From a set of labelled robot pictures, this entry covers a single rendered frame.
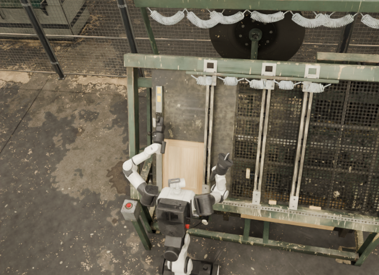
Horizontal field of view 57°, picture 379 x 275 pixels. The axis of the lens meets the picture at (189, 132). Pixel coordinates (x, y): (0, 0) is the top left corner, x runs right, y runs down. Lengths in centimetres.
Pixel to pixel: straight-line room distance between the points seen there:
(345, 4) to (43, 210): 380
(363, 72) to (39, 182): 387
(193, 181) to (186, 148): 31
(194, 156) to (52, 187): 229
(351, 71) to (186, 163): 148
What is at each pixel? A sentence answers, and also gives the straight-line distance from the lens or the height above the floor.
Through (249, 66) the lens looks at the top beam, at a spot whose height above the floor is 191.
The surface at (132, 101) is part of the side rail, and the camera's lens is 299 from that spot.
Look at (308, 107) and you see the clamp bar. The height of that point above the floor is 166.
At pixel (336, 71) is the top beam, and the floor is 191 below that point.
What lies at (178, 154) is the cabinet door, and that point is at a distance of 305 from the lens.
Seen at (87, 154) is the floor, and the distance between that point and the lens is 488.
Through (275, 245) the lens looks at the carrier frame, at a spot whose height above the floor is 18.
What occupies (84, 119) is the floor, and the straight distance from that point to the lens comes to 533.
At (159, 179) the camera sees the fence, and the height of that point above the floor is 99.
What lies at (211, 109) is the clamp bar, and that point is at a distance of 280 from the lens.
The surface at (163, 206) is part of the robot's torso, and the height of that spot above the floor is 141.
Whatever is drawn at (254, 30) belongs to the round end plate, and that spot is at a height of 190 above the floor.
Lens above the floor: 362
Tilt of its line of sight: 50 degrees down
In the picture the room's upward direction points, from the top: 8 degrees counter-clockwise
